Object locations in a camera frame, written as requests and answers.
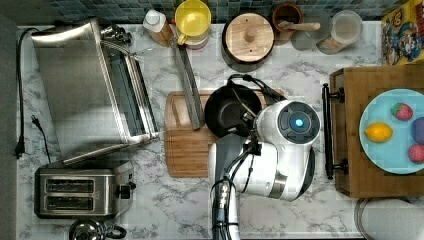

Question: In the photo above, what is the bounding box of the stainless two-slot toaster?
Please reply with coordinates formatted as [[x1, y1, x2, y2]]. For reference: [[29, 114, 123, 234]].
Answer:
[[34, 160, 136, 219]]

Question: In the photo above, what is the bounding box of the pink toy strawberry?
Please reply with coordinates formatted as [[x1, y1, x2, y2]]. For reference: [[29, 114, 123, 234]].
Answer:
[[408, 144, 424, 163]]

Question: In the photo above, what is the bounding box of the red green toy strawberry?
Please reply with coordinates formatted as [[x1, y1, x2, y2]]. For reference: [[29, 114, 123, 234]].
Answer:
[[391, 103, 413, 121]]

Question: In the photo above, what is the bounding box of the bamboo cutting board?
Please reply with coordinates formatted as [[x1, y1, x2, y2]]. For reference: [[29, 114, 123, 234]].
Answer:
[[164, 89, 267, 178]]

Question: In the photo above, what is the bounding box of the wooden drawer box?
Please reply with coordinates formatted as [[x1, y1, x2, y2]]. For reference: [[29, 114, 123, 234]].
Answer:
[[322, 65, 423, 198]]

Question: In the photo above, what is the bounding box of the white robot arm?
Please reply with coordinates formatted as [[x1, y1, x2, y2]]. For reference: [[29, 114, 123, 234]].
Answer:
[[205, 74, 321, 240]]

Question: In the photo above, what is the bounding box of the steel kettle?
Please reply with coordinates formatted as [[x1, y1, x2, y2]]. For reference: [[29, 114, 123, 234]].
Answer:
[[68, 219, 127, 240]]

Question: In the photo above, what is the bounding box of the light blue plate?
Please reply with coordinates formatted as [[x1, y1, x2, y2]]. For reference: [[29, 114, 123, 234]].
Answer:
[[359, 89, 424, 174]]

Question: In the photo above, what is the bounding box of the black power cord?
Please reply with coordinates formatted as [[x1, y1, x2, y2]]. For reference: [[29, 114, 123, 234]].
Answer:
[[13, 27, 53, 164]]

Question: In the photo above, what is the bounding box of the cereal box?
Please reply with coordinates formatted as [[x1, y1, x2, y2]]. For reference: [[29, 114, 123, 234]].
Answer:
[[382, 0, 424, 66]]

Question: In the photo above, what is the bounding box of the yellow lemon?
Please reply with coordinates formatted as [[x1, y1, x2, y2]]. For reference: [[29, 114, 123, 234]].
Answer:
[[364, 122, 393, 143]]

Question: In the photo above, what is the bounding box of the cereal-filled glass jar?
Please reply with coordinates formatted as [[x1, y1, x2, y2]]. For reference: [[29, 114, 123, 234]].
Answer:
[[316, 10, 362, 55]]

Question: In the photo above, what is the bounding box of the purple toy fruit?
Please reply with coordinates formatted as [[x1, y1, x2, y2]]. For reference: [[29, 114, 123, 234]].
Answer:
[[411, 117, 424, 144]]

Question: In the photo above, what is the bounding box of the yellow mug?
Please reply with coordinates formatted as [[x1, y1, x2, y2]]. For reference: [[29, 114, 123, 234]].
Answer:
[[174, 0, 211, 50]]

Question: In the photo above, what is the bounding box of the white-capped amber bottle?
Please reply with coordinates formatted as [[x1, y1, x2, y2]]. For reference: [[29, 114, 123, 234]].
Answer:
[[143, 9, 174, 47]]

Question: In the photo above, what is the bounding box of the dark canister with wooden lid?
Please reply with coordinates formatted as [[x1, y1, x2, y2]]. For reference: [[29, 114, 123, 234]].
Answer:
[[221, 13, 274, 73]]

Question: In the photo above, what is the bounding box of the wooden utensil in brown holder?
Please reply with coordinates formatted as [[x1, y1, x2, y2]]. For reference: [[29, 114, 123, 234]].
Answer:
[[272, 2, 320, 46]]

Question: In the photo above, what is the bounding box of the stainless toaster oven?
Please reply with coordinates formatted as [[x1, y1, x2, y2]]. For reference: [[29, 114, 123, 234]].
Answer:
[[32, 19, 159, 164]]

